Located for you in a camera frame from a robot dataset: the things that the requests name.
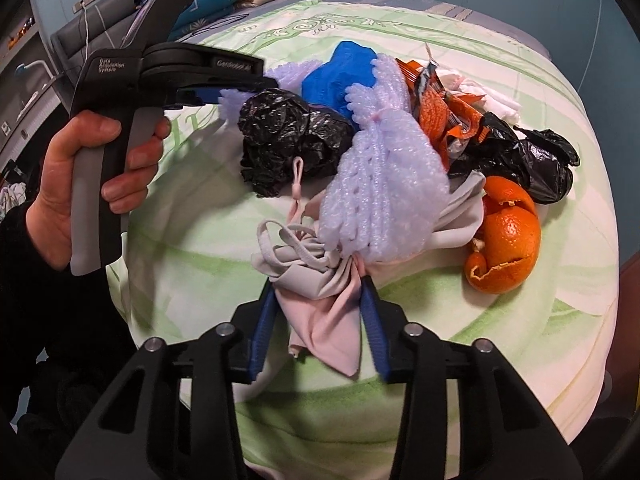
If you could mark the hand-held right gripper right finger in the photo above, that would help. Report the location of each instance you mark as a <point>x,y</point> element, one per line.
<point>372,330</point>

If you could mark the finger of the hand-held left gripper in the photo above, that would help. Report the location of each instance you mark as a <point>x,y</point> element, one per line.
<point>240,87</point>

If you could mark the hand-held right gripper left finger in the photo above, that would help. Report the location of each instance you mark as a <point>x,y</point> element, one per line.
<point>262,330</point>

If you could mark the pink grey cloth face mask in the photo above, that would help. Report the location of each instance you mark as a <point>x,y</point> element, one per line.
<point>325,310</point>

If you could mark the blue cloth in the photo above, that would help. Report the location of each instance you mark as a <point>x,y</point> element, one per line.
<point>335,80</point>

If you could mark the lilac foam net pink band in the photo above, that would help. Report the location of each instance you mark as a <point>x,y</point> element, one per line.
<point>385,185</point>

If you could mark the person's left forearm black sleeve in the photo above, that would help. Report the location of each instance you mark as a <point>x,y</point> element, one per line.
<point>50,330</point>

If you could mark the person's left hand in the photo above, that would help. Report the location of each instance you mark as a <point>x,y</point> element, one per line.
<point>50,200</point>

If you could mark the crumpled black plastic bag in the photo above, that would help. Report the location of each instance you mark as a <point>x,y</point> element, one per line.
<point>280,135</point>
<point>525,160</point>

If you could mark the grey padded headboard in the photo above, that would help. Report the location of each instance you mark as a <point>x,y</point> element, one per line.
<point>100,20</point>

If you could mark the blue floral pillow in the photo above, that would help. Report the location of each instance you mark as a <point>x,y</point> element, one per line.
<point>210,5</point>

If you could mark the orange peel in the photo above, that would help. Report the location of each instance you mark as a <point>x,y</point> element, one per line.
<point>510,240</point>

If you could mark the orange snack wrapper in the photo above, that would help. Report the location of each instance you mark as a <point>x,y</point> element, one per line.
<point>432,115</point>

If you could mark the grey bed sheet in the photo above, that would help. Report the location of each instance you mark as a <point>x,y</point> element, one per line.
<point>490,22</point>

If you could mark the white tissue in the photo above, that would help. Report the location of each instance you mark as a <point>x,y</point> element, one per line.
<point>500,102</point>

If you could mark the wall socket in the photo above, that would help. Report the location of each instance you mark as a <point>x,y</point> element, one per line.
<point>85,4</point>

